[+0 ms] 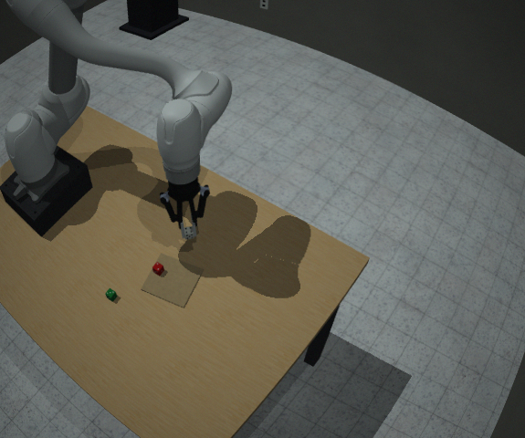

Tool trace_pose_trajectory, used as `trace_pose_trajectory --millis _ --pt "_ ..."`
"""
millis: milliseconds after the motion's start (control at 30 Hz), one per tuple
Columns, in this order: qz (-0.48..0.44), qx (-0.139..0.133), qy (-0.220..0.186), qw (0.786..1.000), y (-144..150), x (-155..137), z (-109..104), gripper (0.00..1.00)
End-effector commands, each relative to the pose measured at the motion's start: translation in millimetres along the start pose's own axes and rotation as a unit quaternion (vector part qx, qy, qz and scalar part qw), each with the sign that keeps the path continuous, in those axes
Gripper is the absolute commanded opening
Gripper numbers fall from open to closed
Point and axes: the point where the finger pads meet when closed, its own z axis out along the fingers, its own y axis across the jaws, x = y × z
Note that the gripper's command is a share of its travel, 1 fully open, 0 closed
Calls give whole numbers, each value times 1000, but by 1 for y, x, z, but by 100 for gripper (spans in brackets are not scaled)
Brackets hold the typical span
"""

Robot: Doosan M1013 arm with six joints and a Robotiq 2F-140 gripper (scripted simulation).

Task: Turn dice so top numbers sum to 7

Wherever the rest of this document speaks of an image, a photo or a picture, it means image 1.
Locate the white die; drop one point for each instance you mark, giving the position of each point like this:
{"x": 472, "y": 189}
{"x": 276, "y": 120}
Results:
{"x": 188, "y": 232}

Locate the green die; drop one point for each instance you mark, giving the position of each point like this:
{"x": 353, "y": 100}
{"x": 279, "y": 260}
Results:
{"x": 111, "y": 294}

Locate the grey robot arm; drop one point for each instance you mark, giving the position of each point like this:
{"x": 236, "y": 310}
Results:
{"x": 31, "y": 139}

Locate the red die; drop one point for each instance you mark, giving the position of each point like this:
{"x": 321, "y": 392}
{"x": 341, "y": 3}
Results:
{"x": 158, "y": 269}

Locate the tan square mat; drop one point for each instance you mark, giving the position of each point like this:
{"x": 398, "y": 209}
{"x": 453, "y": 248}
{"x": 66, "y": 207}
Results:
{"x": 176, "y": 283}

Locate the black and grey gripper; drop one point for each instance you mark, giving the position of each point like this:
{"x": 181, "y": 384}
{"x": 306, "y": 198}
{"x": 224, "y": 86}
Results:
{"x": 188, "y": 193}

